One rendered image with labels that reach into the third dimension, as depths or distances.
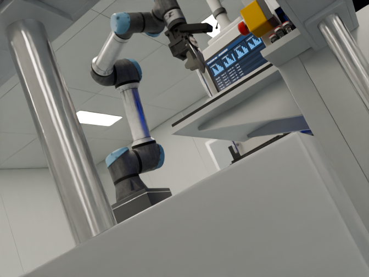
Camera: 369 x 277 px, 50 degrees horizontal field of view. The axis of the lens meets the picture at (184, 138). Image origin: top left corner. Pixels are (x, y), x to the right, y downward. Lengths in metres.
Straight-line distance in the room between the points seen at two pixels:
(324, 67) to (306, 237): 0.86
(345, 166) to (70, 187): 0.81
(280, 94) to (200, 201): 0.94
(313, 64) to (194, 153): 6.42
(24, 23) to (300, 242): 0.40
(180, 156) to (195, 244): 7.28
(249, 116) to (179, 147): 6.38
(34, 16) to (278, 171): 0.36
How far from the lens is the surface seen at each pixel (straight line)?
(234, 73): 2.32
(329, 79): 1.13
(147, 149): 1.78
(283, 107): 1.24
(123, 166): 1.71
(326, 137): 1.11
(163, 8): 1.49
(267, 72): 1.19
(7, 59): 0.62
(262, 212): 0.31
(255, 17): 1.12
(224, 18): 2.50
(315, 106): 1.12
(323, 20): 0.94
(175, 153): 7.67
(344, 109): 1.11
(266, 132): 1.77
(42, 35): 0.53
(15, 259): 6.83
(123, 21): 1.49
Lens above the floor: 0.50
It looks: 15 degrees up
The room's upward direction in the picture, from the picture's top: 24 degrees counter-clockwise
